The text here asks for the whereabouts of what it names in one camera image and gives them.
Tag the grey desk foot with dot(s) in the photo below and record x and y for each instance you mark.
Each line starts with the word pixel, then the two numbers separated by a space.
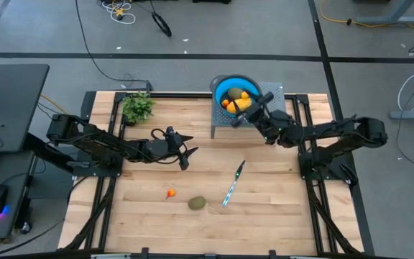
pixel 412 115
pixel 390 19

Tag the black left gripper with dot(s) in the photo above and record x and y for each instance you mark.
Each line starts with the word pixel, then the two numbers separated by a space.
pixel 164 149

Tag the grey perforated metal shelf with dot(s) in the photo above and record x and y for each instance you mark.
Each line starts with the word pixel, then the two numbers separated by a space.
pixel 225 122

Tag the brown kiwi fruit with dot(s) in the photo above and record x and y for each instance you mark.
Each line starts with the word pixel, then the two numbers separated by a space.
pixel 235 93
pixel 197 203

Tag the teal patterned knife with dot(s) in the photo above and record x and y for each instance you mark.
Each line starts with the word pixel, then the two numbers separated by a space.
pixel 233 187

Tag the black caster wheel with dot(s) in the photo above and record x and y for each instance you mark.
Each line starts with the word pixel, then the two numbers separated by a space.
pixel 24 227

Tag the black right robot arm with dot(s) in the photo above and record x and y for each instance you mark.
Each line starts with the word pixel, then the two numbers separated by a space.
pixel 336 129

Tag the small yellow-orange fruit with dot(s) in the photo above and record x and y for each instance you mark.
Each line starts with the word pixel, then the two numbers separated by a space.
pixel 244 94

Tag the yellow mango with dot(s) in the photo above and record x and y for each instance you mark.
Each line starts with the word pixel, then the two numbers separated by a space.
pixel 246 104

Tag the grey desk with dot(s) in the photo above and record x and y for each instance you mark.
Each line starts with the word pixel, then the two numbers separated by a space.
pixel 2 172

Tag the small orange fruit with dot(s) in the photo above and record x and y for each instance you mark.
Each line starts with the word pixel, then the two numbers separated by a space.
pixel 225 103
pixel 170 193

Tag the black aluminium table frame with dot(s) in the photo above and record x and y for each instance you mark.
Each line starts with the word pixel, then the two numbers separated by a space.
pixel 185 95

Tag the green potted plant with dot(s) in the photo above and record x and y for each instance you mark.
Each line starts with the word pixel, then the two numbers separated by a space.
pixel 137 106

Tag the black desk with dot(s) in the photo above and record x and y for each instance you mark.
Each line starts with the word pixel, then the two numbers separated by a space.
pixel 13 108

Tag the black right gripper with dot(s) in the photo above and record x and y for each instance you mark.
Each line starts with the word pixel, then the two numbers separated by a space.
pixel 255 113

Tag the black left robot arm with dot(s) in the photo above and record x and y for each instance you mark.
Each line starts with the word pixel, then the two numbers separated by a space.
pixel 95 144

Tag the blue collapsible colander bowl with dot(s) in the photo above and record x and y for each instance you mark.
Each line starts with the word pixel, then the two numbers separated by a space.
pixel 225 88

